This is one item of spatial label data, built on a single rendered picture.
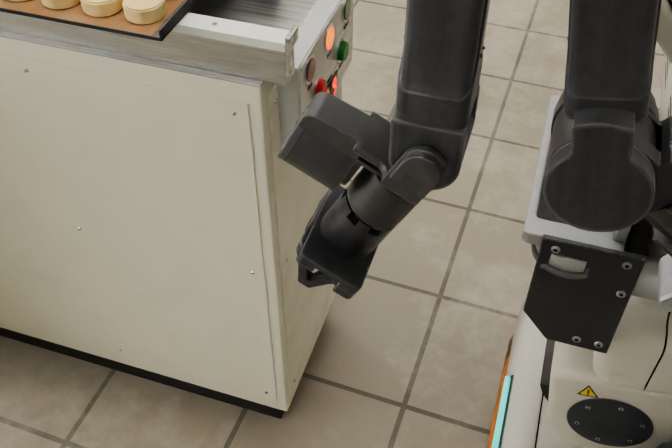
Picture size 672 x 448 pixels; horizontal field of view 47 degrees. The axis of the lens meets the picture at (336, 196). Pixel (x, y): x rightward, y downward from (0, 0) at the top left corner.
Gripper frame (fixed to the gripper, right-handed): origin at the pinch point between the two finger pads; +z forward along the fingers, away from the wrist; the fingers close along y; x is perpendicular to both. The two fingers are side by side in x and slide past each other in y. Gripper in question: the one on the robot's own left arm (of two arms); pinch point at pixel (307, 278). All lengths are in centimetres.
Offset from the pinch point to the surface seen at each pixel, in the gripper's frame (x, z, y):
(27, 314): -32, 84, -22
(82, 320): -22, 75, -22
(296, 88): -11.3, 1.5, -26.4
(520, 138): 50, 60, -128
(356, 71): 2, 84, -145
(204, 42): -23.5, -0.2, -22.4
